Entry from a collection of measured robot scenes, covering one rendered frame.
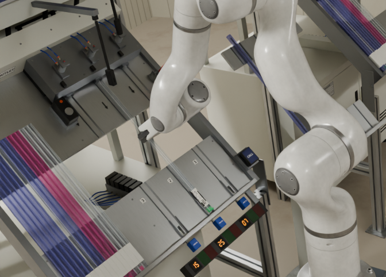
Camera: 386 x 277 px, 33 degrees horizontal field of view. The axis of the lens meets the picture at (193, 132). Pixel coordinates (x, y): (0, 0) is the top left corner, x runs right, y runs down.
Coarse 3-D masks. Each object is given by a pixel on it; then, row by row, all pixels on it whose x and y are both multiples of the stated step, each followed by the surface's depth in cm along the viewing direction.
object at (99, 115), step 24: (120, 72) 201; (144, 72) 204; (0, 96) 182; (24, 96) 184; (96, 96) 193; (120, 96) 197; (144, 96) 200; (0, 120) 178; (24, 120) 181; (48, 120) 183; (96, 120) 189; (120, 120) 192; (72, 144) 182
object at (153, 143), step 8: (104, 88) 194; (112, 96) 193; (120, 104) 193; (128, 112) 193; (136, 120) 192; (152, 144) 190; (160, 152) 190; (168, 160) 190; (176, 168) 189; (184, 176) 189; (208, 208) 186
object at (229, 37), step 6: (228, 36) 206; (234, 42) 206; (240, 48) 205; (240, 54) 205; (246, 60) 205; (252, 66) 204; (258, 72) 204; (264, 84) 204; (288, 114) 202; (294, 114) 202; (294, 120) 201; (300, 126) 201; (306, 132) 200
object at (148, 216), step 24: (216, 144) 201; (168, 168) 190; (192, 168) 193; (216, 168) 196; (240, 168) 200; (144, 192) 183; (168, 192) 186; (216, 192) 192; (120, 216) 177; (144, 216) 180; (168, 216) 182; (192, 216) 185; (144, 240) 176; (168, 240) 179; (48, 264) 163
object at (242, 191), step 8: (248, 184) 195; (240, 192) 193; (232, 200) 190; (224, 208) 188; (208, 216) 185; (216, 216) 193; (200, 224) 182; (192, 232) 180; (184, 240) 178; (176, 248) 177; (160, 256) 173; (152, 264) 171; (144, 272) 169
